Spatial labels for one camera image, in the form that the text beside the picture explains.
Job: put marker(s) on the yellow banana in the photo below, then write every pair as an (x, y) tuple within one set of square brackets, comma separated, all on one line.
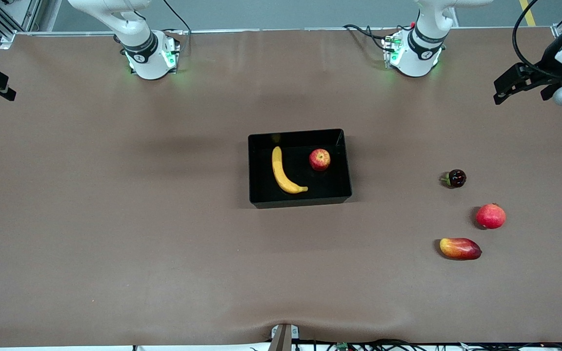
[(281, 178)]

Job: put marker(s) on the grey clamp bracket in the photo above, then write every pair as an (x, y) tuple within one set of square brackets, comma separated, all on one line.
[(283, 336)]

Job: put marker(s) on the dark purple mangosteen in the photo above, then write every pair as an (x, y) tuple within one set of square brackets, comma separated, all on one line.
[(455, 178)]

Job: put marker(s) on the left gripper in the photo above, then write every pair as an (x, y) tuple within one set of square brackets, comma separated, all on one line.
[(548, 65)]

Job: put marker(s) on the black plastic box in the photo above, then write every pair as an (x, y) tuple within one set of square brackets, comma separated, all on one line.
[(325, 190)]

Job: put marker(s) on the brown table mat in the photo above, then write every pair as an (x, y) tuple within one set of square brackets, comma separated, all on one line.
[(281, 268)]

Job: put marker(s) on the red apple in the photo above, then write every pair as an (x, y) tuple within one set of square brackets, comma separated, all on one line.
[(319, 160)]

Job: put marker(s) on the red yellow mango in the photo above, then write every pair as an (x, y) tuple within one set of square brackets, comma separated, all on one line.
[(460, 248)]

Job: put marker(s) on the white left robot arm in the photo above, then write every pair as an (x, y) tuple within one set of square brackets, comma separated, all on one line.
[(417, 53)]

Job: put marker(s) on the red pomegranate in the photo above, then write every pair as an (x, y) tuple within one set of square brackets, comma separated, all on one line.
[(491, 216)]

